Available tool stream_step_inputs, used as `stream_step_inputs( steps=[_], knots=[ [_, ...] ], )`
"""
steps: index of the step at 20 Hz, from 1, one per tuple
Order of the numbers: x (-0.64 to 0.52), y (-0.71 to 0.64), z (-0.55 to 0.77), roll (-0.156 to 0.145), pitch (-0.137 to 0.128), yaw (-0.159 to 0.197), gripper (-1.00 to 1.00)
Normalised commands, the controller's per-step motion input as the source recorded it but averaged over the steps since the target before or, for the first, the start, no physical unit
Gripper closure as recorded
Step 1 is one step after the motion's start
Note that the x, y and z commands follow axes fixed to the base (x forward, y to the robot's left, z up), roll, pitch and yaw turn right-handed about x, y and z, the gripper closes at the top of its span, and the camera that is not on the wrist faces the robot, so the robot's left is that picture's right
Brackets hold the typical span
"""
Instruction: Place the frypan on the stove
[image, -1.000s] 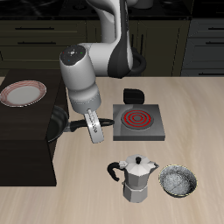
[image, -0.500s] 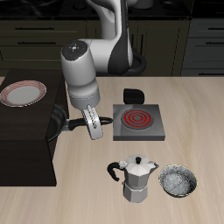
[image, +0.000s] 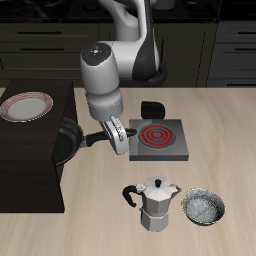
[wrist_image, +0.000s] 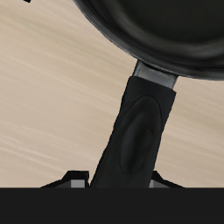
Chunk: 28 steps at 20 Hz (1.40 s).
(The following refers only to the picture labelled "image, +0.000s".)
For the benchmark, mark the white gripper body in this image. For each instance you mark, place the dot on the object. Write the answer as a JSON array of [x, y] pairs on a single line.
[[119, 141]]

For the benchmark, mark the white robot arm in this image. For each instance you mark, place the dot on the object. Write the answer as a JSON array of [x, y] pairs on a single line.
[[100, 76]]

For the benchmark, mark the dark grey stove plate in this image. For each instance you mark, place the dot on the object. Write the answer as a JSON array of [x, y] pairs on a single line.
[[173, 146]]

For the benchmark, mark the black frying pan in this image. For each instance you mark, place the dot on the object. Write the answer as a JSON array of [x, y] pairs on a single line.
[[68, 140]]

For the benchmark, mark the silver moka pot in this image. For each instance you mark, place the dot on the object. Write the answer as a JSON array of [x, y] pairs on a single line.
[[155, 203]]

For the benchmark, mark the dark wooden cabinet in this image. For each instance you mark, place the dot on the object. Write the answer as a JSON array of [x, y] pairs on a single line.
[[30, 150]]

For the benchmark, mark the white plate with red rim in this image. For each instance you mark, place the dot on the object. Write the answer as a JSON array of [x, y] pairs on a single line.
[[26, 106]]

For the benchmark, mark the grey speckled bowl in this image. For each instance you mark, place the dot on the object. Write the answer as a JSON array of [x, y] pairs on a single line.
[[203, 206]]

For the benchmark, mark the dark kitchen cupboards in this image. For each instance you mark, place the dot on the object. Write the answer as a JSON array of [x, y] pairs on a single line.
[[43, 50]]

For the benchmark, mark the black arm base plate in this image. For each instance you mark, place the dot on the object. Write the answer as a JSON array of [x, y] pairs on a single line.
[[162, 76]]

